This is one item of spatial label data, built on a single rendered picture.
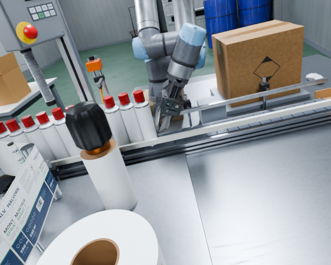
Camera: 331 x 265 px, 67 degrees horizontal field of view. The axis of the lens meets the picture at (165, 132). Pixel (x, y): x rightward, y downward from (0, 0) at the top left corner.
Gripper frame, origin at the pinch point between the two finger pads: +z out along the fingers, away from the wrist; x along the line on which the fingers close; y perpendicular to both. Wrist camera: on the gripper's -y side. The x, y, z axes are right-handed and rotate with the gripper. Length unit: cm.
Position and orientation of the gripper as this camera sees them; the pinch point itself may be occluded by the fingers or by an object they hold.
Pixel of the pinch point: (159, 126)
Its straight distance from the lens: 89.2
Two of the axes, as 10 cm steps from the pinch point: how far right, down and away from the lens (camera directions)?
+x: 9.5, 2.3, 2.1
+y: 0.7, 4.9, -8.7
